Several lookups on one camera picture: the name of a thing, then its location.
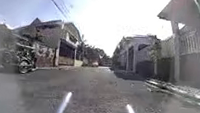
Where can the parked motorcycle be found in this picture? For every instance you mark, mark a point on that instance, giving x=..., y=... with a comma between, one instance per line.
x=21, y=61

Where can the building with balcony railing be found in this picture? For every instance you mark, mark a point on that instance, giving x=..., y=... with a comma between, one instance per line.
x=189, y=44

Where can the house with pitched roof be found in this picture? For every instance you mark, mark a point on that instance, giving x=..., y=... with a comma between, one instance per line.
x=50, y=41

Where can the pale house with arches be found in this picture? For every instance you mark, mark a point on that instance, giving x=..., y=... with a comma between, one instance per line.
x=134, y=54

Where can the raised kerb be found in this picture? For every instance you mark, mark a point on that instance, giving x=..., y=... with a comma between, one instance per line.
x=179, y=90

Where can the grey asphalt road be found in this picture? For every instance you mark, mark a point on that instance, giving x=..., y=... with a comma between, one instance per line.
x=96, y=89

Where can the row of trees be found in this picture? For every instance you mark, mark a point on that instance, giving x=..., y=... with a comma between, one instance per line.
x=93, y=55

